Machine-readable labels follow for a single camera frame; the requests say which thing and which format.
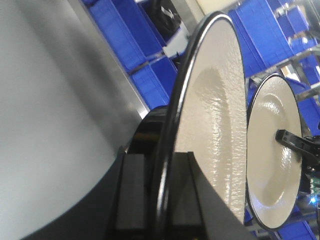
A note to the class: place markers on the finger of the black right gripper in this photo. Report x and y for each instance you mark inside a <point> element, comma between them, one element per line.
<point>290,140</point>

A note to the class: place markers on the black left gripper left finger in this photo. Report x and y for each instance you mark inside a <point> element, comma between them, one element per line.
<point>131,202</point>

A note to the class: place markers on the cream plate with black rim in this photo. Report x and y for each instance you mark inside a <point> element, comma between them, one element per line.
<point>207,115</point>

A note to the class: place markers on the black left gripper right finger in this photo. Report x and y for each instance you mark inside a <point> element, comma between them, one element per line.
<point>183,203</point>

